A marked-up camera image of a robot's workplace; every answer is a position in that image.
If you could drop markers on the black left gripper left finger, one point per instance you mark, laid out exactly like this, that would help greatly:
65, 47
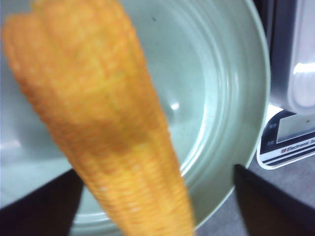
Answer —
47, 211

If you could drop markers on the yellow corn cob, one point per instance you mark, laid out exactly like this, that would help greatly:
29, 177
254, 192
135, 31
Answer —
80, 65

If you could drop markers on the silver digital kitchen scale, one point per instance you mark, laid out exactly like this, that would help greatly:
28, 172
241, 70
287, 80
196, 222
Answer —
289, 134

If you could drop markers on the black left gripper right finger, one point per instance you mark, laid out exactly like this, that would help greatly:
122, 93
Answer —
269, 211

